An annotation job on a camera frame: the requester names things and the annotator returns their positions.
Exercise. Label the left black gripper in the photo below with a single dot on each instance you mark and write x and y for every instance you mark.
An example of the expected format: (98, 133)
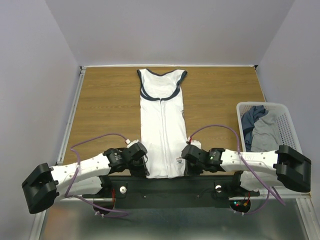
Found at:
(142, 171)

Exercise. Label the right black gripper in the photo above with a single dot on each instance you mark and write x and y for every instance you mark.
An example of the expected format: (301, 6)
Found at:
(191, 168)

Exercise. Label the white graphic tank top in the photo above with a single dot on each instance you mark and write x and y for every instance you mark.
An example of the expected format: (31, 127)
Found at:
(162, 123)

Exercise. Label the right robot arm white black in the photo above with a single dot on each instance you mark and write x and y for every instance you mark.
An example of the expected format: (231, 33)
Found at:
(284, 167)

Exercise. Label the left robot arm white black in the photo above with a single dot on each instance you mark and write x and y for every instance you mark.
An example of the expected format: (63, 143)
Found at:
(47, 184)

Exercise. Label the navy blue tank top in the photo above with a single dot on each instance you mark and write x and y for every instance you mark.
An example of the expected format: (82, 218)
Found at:
(248, 123)

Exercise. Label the grey tank top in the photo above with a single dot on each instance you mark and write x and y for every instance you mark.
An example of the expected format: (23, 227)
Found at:
(266, 135)

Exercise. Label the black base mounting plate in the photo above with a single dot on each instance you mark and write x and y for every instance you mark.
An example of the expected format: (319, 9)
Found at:
(181, 192)

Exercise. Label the white plastic laundry basket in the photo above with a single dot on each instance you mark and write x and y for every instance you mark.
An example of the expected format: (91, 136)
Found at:
(283, 121)

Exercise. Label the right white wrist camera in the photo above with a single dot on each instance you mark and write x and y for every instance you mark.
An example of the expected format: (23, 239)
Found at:
(195, 143)

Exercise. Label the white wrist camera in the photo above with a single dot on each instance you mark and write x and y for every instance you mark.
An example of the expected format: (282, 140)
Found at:
(195, 143)
(129, 143)

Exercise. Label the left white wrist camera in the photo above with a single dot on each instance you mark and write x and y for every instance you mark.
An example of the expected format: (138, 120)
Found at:
(129, 143)

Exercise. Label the aluminium frame rail left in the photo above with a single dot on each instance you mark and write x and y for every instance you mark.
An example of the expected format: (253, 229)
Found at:
(64, 143)

